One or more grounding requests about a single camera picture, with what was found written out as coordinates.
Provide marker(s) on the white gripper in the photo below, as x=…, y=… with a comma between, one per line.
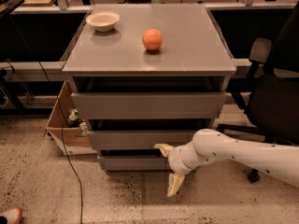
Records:
x=175, y=160

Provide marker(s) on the grey bottom drawer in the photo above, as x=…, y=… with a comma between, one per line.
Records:
x=133, y=163

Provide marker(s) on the grey drawer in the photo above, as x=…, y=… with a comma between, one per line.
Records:
x=133, y=163
x=202, y=105
x=118, y=140

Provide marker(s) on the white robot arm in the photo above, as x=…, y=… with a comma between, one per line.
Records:
x=209, y=146

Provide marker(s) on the grey middle drawer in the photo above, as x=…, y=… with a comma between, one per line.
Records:
x=118, y=140

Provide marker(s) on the grey drawer cabinet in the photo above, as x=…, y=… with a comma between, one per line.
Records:
x=192, y=58

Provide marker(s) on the grey top drawer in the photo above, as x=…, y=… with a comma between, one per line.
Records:
x=202, y=105

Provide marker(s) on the cardboard box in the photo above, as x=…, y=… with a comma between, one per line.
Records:
x=70, y=137

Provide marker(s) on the green white object in box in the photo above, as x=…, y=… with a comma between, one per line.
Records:
x=75, y=121

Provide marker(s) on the black office chair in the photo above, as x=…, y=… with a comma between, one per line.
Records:
x=271, y=103

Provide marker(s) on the orange ball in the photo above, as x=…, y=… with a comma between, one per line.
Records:
x=152, y=39

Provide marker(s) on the white bowl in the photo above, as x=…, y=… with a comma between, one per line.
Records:
x=103, y=21

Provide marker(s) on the white red shoe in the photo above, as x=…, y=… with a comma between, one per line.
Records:
x=11, y=216

